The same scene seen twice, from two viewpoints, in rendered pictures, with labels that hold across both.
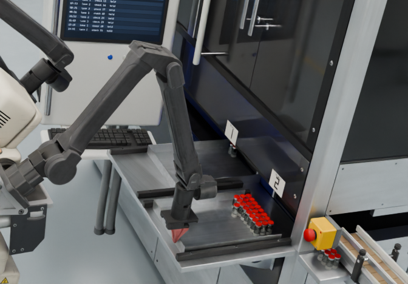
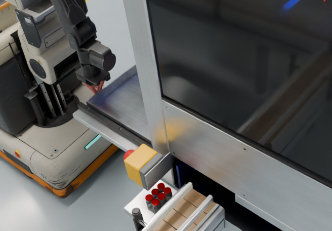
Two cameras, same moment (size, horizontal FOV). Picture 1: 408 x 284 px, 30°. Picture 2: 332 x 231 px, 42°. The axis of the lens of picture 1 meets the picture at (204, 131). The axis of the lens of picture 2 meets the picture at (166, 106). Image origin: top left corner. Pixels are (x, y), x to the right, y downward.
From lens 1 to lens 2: 2.23 m
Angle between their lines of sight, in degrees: 63
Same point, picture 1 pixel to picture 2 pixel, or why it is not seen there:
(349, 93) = not seen: outside the picture
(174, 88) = not seen: outside the picture
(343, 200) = (185, 150)
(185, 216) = (86, 74)
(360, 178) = (196, 135)
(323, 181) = (149, 108)
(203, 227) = (139, 101)
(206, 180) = (94, 49)
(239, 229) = not seen: hidden behind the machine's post
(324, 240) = (129, 171)
